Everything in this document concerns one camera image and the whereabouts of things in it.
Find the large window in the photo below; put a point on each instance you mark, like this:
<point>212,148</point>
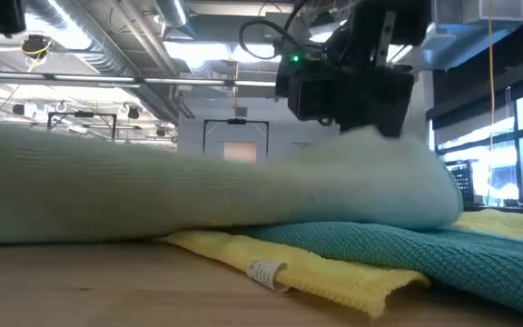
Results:
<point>516,159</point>

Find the yellow microfiber towel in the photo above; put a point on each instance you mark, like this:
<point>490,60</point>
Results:
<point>316,272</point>
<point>497,222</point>

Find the pale green microfiber towel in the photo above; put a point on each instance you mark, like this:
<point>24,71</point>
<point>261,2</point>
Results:
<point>152,181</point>

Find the teal microfiber towel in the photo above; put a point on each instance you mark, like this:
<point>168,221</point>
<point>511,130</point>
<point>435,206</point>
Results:
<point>425,254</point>

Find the black gantry frame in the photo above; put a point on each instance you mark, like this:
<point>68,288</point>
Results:
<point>236,121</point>
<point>82,114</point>

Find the long ceiling light bar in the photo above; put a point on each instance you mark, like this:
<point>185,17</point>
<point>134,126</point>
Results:
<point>107,78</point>

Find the square grey wall vent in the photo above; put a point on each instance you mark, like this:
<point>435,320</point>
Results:
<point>241,111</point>

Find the black plastic crate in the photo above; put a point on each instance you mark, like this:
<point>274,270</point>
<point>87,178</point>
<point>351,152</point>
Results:
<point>463,181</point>

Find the pale orange wall panel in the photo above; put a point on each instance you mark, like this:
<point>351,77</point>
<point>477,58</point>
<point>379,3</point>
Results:
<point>239,152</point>

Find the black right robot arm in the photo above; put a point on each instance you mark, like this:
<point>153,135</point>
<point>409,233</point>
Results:
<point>379,27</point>

